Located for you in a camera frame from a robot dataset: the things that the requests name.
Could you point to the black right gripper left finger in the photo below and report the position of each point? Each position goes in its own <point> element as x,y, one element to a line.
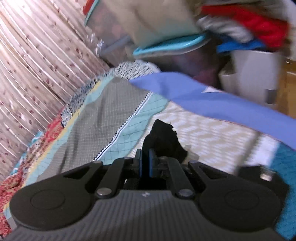
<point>64,199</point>

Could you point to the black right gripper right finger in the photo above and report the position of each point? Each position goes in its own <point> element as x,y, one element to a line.
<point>228,201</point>

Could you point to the black pants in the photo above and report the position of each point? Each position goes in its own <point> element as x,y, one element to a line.
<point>164,141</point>

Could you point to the red floral blanket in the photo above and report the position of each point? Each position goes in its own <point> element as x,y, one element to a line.
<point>14,181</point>

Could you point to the patterned teal grey bedsheet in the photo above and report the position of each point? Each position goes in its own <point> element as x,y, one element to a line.
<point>113,122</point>

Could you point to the blue cloth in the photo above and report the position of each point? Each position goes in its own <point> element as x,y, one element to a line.
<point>212,103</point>

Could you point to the white plastic basket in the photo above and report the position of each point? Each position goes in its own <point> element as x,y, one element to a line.
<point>253,75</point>

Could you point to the beige floral curtain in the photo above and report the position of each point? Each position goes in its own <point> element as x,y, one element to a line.
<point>44,60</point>

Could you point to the red cloth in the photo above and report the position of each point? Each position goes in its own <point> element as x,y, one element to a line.
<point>271,31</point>

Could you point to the clear teal-lid storage box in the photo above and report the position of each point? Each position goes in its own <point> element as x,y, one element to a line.
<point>116,25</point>

